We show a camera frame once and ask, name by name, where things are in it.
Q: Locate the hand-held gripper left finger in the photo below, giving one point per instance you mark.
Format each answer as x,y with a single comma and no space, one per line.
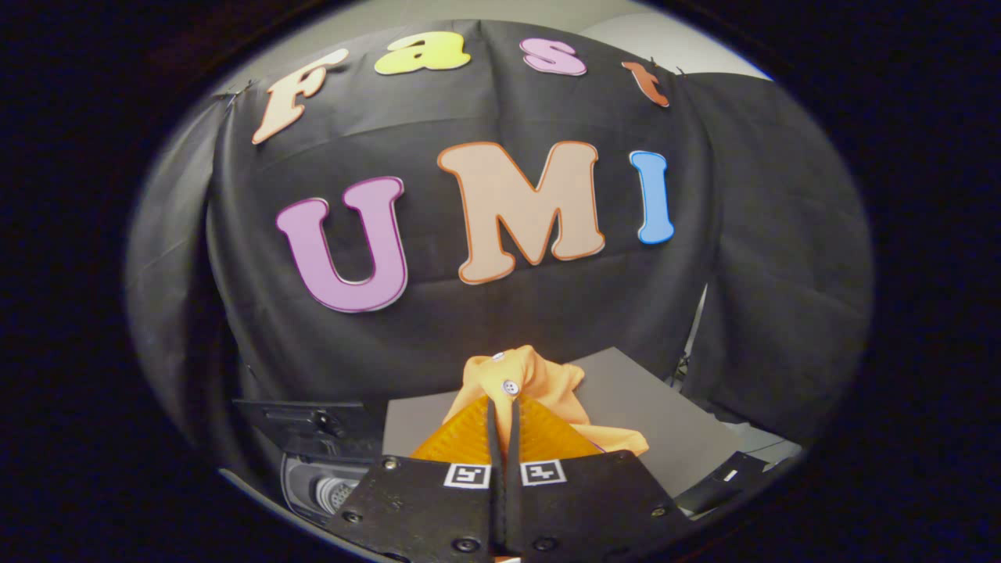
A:
422,508

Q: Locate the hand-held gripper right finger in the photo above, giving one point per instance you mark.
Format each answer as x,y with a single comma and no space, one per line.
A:
586,504

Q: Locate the orange buttoned shirt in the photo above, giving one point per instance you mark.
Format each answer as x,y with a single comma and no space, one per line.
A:
539,383

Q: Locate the white cabinet with dark top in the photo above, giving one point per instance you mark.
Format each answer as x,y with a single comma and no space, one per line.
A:
665,430

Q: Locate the flat black box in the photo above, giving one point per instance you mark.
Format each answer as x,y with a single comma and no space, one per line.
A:
723,481

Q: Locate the black backdrop cloth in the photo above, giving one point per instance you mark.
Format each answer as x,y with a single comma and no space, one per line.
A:
469,320

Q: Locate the thin metal stand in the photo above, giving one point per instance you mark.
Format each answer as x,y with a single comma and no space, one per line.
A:
692,336

